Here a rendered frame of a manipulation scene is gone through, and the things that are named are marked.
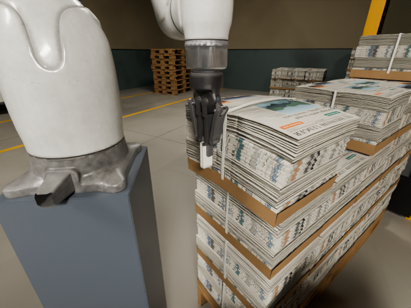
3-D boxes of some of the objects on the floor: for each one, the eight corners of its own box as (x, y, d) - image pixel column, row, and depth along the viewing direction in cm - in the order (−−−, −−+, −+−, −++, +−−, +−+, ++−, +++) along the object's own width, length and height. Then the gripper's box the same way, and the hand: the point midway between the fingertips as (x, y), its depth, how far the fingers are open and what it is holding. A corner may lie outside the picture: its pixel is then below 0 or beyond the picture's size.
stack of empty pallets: (175, 88, 806) (172, 49, 751) (195, 90, 770) (194, 49, 715) (153, 93, 705) (148, 48, 650) (175, 95, 669) (172, 48, 614)
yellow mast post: (322, 182, 222) (386, -56, 144) (326, 179, 227) (391, -53, 148) (332, 186, 215) (404, -62, 137) (336, 183, 220) (408, -58, 142)
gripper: (240, 71, 45) (233, 172, 55) (202, 68, 54) (203, 154, 65) (211, 73, 41) (210, 181, 51) (176, 69, 50) (181, 161, 60)
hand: (206, 154), depth 56 cm, fingers closed
